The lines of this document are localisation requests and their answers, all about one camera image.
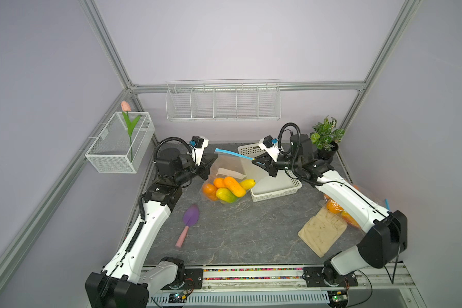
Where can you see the green mango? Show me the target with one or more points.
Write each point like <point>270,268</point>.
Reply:
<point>226,195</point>

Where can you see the pink artificial tulip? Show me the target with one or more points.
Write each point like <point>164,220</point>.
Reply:
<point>130,123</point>

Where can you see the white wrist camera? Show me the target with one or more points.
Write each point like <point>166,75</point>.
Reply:
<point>271,150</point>
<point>198,145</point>

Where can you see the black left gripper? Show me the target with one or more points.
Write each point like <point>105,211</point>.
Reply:
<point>206,162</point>

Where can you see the beige work glove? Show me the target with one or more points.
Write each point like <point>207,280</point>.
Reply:
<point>322,231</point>

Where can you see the potted green plant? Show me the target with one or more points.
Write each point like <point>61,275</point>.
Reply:
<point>327,137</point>

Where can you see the white wire wall shelf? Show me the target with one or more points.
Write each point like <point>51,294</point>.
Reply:
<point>223,100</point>

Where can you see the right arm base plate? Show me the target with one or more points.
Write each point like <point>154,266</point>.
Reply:
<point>316,276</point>

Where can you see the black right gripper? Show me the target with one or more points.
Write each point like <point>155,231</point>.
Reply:
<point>270,163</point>

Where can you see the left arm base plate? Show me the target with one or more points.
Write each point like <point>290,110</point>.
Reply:
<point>192,279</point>

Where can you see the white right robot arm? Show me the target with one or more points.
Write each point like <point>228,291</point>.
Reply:
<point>385,232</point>

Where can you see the cream perforated plastic basket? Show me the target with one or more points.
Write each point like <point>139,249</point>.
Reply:
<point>267,187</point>

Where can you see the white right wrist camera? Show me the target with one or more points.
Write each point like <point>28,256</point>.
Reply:
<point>271,150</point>

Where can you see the orange mango basket bottom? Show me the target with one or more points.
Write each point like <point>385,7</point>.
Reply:
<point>219,183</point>

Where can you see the clear blue zip-top bag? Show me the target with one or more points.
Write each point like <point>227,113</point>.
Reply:
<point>364,211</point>

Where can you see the white mesh wall basket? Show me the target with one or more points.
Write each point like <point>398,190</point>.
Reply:
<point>110,150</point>

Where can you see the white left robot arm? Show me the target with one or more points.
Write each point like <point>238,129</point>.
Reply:
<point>177,162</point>

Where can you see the purple pink spatula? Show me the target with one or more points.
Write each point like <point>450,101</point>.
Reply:
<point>190,218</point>

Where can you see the aluminium front rail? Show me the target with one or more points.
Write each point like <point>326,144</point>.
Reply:
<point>293,277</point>

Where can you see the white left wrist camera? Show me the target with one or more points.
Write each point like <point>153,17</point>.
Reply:
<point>198,145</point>

